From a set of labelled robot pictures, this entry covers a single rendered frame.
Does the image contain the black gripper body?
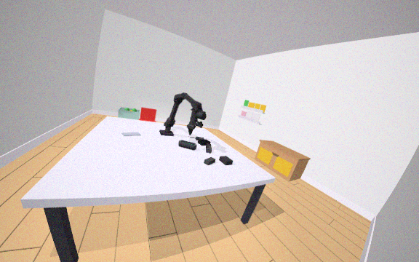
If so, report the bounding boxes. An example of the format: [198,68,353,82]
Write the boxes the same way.
[187,116,197,130]

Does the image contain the dark grey unit with label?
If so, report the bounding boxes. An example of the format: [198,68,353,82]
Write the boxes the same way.
[178,140,197,151]

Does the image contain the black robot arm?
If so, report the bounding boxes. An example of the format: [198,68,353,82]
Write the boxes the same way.
[163,92,207,133]

